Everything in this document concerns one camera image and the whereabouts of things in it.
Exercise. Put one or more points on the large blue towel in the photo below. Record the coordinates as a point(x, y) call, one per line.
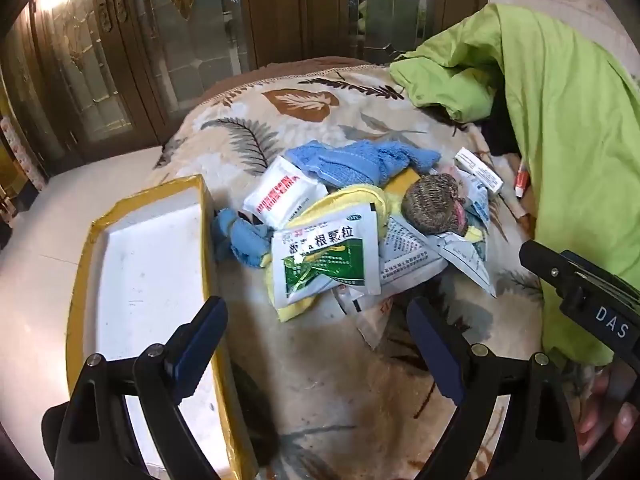
point(350, 160)

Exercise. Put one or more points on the dark cloth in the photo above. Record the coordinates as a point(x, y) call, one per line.
point(500, 125)

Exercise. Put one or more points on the white packet black text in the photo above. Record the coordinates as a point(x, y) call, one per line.
point(410, 255)

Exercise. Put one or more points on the white foam box yellow tape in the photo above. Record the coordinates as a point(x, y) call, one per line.
point(150, 285)

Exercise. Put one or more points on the brown knit hat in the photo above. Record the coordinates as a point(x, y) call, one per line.
point(432, 200)

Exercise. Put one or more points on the small blue towel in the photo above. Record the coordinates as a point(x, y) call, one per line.
point(240, 240)

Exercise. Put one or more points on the mustard yellow packet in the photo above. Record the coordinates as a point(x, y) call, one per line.
point(400, 185)

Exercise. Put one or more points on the white packet red print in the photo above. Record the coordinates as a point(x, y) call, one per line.
point(280, 195)

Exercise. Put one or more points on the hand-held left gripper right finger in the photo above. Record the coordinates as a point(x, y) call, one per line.
point(435, 355)

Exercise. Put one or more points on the green white medicine packet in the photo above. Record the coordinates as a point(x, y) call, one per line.
point(325, 255)

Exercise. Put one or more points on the wooden glass door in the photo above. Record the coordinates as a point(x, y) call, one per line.
point(200, 35)

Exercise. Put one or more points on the silver white packet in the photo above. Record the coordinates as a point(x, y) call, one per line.
point(467, 260)

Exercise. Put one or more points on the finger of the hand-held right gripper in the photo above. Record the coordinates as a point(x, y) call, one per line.
point(542, 260)

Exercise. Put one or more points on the torn white packet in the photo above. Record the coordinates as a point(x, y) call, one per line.
point(370, 315)

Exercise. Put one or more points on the white packet teal print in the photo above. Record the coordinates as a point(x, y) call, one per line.
point(480, 200)

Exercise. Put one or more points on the yellow towel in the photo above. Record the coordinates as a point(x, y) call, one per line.
point(295, 310)

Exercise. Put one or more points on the person's right hand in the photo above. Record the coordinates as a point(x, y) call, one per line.
point(597, 410)

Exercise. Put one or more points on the leaf print blanket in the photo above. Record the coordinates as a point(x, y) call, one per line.
point(350, 400)

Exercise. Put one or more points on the stack of printed cartons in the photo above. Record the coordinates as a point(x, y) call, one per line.
point(20, 160)

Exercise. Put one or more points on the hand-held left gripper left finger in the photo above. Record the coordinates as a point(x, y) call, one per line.
point(200, 345)

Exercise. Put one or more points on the red white tube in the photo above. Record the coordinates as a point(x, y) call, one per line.
point(520, 180)

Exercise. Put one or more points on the small white carton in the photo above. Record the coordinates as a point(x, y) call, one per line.
point(477, 167)

